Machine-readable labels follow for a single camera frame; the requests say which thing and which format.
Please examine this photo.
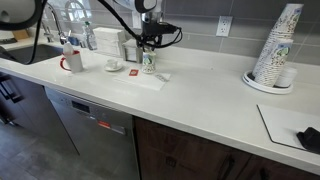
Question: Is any small white espresso cup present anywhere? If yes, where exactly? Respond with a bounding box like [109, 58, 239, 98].
[106, 58, 119, 70]

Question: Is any dark grey lower cabinet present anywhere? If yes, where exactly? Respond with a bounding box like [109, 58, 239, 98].
[0, 71, 80, 156]

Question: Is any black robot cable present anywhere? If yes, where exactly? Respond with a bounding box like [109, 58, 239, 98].
[25, 0, 184, 66]

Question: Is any clear plastic water bottle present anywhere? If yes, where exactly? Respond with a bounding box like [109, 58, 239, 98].
[83, 21, 98, 52]

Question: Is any black cloth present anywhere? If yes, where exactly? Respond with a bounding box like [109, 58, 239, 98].
[296, 126, 320, 155]

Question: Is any patterned paper coffee cup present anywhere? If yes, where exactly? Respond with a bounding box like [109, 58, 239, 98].
[141, 51, 157, 75]

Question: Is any tall patterned paper cup stack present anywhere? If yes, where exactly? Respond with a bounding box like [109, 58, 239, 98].
[251, 3, 305, 81]

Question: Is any black cabinet handle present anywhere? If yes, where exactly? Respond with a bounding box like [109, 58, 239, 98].
[0, 75, 24, 104]

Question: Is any white rectangular board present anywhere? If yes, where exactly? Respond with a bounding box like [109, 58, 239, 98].
[256, 104, 320, 155]

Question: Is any white rounded scrubber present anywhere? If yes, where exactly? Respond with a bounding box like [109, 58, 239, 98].
[62, 42, 75, 56]

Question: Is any white mug with red handle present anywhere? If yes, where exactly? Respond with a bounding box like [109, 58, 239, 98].
[59, 50, 85, 74]

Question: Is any white cup lid stack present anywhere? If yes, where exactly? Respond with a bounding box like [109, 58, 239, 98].
[275, 66, 298, 89]

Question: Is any wooden cutting board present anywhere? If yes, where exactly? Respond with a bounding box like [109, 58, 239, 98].
[11, 29, 32, 41]

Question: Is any white round tray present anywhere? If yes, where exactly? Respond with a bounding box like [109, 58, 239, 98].
[242, 70, 295, 96]

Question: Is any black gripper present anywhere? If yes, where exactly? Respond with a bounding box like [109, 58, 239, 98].
[140, 11, 175, 53]

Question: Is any white light switch plate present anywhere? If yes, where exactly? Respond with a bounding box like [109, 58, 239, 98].
[131, 10, 143, 30]

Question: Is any white paper towel stack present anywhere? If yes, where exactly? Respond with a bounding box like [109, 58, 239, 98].
[92, 26, 127, 58]

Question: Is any dark undermount sink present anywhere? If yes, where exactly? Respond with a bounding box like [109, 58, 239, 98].
[0, 43, 65, 66]

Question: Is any stainless steel dishwasher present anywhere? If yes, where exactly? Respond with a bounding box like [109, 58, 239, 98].
[43, 86, 141, 180]

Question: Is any short patterned paper cup stack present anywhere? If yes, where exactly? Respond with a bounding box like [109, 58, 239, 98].
[254, 37, 295, 88]

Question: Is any white saucer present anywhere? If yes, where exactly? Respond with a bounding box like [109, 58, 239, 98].
[103, 63, 124, 73]

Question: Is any small chrome faucet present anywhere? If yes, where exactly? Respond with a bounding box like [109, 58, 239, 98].
[41, 19, 55, 44]

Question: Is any white wall power outlet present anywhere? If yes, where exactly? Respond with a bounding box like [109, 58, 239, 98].
[215, 15, 234, 38]

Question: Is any small patterned sugar sachet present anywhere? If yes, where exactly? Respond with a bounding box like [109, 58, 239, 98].
[154, 73, 169, 84]

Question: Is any grey napkin dispenser box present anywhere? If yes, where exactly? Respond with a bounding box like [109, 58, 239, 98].
[121, 38, 146, 64]

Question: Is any brown wooden cabinet door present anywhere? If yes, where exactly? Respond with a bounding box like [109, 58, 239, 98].
[235, 154, 320, 180]
[133, 115, 244, 180]

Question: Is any blue sponge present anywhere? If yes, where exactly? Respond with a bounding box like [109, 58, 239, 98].
[68, 35, 81, 47]

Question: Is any white paper napkin mat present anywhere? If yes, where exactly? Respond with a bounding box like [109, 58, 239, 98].
[112, 67, 172, 92]

